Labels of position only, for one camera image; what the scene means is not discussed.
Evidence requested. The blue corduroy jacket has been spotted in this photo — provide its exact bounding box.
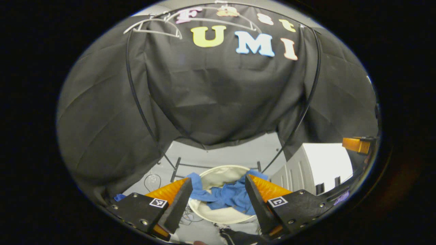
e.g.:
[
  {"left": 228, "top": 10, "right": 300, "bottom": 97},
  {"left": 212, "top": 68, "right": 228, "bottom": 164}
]
[{"left": 186, "top": 169, "right": 269, "bottom": 215}]

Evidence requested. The white cabinet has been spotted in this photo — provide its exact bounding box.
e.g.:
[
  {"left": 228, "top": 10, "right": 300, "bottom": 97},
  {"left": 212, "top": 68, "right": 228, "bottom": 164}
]
[{"left": 270, "top": 143, "right": 354, "bottom": 196}]

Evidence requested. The black backdrop cloth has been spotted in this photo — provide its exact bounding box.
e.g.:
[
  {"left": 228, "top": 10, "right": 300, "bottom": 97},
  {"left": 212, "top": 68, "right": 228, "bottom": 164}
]
[{"left": 56, "top": 5, "right": 380, "bottom": 205}]

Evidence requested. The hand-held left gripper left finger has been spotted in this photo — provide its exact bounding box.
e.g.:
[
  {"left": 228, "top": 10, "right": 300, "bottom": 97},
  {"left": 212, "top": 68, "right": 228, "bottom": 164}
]
[{"left": 106, "top": 177, "right": 193, "bottom": 240}]

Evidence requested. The white round laundry hamper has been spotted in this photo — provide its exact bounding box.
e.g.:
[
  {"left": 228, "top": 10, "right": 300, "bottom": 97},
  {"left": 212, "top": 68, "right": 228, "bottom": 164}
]
[{"left": 187, "top": 165, "right": 269, "bottom": 224}]

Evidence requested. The black metal clothes rack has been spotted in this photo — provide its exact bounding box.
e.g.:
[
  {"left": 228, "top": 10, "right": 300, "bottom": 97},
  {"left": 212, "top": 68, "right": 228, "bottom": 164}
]
[{"left": 125, "top": 2, "right": 322, "bottom": 184}]

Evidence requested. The white plastic hanger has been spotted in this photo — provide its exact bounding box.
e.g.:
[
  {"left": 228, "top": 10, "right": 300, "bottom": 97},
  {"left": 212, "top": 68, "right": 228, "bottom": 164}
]
[
  {"left": 123, "top": 12, "right": 183, "bottom": 39},
  {"left": 163, "top": 4, "right": 263, "bottom": 33}
]

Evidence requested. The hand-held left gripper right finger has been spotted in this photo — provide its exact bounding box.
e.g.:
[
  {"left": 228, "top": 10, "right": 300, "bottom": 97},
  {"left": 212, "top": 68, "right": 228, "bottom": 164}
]
[{"left": 245, "top": 174, "right": 336, "bottom": 239}]

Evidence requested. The dark object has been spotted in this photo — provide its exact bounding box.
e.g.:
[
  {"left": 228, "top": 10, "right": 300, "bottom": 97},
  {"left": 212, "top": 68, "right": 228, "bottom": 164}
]
[{"left": 220, "top": 228, "right": 269, "bottom": 245}]

